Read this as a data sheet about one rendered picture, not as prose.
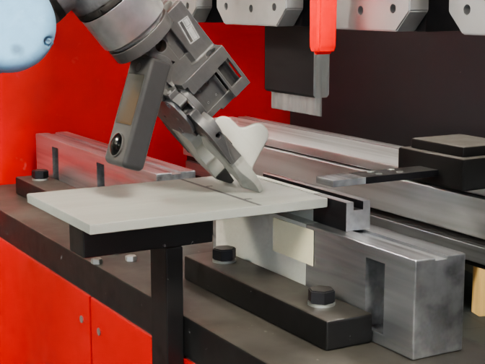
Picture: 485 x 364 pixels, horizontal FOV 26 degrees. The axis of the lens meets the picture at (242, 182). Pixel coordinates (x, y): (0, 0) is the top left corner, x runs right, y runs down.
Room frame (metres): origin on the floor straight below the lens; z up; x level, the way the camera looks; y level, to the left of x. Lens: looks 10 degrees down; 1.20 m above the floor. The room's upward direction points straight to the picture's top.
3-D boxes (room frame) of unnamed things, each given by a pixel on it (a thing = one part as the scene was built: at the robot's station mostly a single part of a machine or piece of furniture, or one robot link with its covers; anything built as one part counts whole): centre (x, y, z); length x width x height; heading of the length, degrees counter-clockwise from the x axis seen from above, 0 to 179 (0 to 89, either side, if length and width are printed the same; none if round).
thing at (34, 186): (1.65, 0.29, 0.89); 0.30 x 0.05 x 0.03; 30
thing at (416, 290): (1.11, -0.09, 0.92); 0.39 x 0.06 x 0.10; 30
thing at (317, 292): (1.01, -0.08, 0.91); 0.03 x 0.03 x 0.02
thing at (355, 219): (1.14, -0.07, 0.99); 0.20 x 0.03 x 0.03; 30
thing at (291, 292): (1.09, -0.03, 0.89); 0.30 x 0.05 x 0.03; 30
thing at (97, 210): (1.08, 0.07, 1.00); 0.26 x 0.18 x 0.01; 120
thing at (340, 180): (1.23, -0.20, 1.01); 0.26 x 0.12 x 0.05; 120
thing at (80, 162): (1.63, 0.21, 0.92); 0.50 x 0.06 x 0.10; 30
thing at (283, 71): (1.16, -0.06, 1.13); 0.10 x 0.02 x 0.10; 30
